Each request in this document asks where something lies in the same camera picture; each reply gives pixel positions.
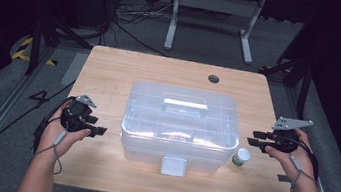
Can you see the grey floor plate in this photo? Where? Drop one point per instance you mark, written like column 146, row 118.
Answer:
column 74, row 69

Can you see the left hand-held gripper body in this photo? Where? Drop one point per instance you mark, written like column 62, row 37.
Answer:
column 76, row 114

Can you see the black tripod stand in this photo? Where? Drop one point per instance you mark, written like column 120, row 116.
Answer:
column 34, row 50
column 303, row 91

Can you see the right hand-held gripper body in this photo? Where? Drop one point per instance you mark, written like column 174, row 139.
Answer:
column 283, row 142

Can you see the clear plastic storage box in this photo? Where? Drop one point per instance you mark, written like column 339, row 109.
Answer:
column 180, row 127

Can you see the person's right hand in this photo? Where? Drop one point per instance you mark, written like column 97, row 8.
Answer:
column 303, row 165

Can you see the small white bottle green label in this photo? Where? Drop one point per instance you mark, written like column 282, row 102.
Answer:
column 241, row 157

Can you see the person's left hand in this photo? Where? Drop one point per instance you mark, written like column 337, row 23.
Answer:
column 51, row 140

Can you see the white metal desk frame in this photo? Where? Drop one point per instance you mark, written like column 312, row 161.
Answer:
column 218, row 3

